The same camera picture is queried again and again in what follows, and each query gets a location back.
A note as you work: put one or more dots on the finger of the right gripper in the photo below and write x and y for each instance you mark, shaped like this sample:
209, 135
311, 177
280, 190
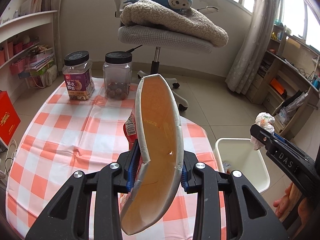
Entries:
279, 138
286, 155

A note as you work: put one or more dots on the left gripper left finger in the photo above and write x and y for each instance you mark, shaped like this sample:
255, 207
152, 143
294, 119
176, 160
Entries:
66, 216

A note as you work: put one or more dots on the wooden shelf unit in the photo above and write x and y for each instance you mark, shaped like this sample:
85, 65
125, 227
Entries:
288, 69

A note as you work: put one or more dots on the cashew jar purple label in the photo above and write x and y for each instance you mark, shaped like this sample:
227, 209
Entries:
77, 73

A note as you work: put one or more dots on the beige curtain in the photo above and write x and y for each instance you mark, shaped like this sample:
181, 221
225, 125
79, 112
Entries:
250, 55
48, 5

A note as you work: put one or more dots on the clear jar with nuts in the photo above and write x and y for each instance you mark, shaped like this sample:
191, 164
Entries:
117, 74

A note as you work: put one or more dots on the red instant noodle bowl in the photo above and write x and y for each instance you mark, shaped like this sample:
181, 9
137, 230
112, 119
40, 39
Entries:
155, 124

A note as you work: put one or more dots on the beige right curtain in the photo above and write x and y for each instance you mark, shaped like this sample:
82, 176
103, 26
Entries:
250, 55

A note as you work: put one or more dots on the right hand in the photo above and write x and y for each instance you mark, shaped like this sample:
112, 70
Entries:
288, 201

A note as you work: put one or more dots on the beige fleece blanket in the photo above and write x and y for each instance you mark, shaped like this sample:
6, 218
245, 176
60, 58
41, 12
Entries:
189, 22

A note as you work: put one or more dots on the white curved bookshelf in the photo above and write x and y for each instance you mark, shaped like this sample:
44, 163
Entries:
18, 35

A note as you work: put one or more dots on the grey office chair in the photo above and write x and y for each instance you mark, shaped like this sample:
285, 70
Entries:
159, 37

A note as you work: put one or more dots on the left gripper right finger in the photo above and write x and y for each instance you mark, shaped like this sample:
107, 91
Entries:
248, 216

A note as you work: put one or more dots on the white trash bin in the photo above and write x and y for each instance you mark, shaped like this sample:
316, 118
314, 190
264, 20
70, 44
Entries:
238, 154

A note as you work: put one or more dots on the beige left curtain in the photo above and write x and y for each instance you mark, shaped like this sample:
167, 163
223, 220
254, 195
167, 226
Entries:
48, 5

